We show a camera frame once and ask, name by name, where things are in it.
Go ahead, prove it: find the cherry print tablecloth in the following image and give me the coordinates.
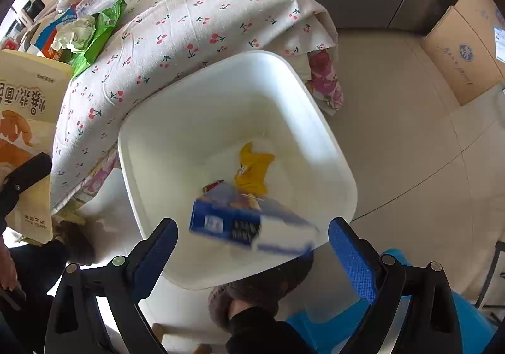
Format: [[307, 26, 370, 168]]
[[50, 0, 339, 213]]

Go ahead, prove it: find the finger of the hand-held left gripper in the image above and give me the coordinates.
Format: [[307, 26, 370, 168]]
[[0, 153, 53, 221]]

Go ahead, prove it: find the brown fuzzy slipper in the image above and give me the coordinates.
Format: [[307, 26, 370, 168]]
[[208, 249, 314, 333]]

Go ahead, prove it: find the crumpled white tissue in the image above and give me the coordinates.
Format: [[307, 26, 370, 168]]
[[51, 15, 97, 54]]

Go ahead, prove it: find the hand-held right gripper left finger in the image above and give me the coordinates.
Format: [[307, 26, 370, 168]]
[[44, 218, 179, 354]]

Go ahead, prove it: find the person's left hand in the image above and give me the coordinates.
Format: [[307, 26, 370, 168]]
[[0, 245, 18, 293]]

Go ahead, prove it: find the large cardboard box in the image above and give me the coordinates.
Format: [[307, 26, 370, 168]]
[[420, 6, 505, 107]]

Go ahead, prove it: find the blue and orange snack packet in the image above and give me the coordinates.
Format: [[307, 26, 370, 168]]
[[29, 5, 80, 63]]

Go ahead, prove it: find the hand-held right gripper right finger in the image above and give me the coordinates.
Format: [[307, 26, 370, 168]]
[[328, 217, 463, 354]]

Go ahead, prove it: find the green plastic bag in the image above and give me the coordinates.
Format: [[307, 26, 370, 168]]
[[69, 0, 128, 79]]

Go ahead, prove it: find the blue plastic stool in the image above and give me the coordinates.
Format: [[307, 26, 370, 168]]
[[286, 248, 498, 354]]

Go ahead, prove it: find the white plastic bin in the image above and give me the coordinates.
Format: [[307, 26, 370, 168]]
[[117, 50, 359, 292]]

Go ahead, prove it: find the blue and white carton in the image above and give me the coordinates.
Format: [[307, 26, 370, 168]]
[[188, 180, 320, 254]]

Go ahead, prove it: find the person's right leg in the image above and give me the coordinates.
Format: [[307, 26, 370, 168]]
[[226, 306, 314, 354]]

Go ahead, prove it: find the black metal frame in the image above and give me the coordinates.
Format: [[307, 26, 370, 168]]
[[475, 241, 505, 311]]

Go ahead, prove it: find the yellow crumpled wrapper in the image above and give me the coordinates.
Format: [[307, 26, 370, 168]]
[[234, 142, 276, 197]]

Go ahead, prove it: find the yellow snack bag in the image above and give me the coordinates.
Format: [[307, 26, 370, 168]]
[[0, 50, 74, 244]]

